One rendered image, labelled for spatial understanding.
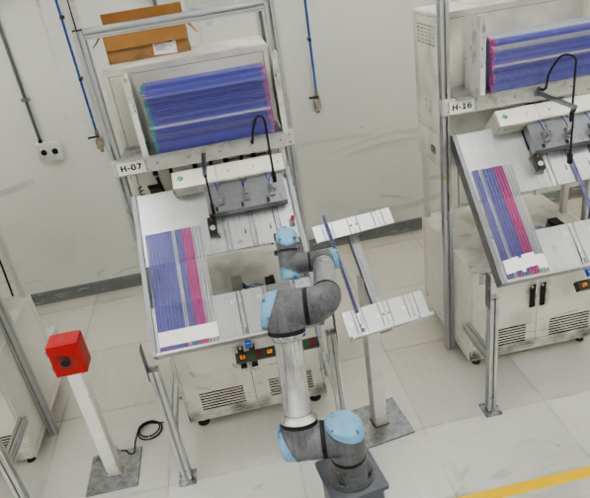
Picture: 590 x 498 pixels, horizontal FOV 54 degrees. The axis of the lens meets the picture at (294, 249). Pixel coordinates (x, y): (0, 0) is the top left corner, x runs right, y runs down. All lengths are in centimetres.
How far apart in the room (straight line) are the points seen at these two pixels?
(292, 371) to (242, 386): 116
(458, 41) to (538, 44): 33
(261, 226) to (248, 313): 38
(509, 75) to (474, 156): 37
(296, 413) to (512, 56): 174
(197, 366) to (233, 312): 51
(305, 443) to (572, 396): 164
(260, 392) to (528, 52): 197
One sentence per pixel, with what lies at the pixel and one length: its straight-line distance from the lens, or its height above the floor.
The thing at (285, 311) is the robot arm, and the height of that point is 113.
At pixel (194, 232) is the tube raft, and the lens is 250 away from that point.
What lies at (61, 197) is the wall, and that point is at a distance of 427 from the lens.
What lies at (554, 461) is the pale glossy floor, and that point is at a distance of 284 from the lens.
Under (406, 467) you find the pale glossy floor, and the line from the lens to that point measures 275.
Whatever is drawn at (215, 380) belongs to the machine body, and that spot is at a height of 29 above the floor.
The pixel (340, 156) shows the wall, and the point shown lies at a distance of 419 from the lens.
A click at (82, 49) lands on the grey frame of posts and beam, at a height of 183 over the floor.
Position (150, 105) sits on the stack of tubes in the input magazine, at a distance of 244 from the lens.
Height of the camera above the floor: 208
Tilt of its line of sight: 28 degrees down
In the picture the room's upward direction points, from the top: 9 degrees counter-clockwise
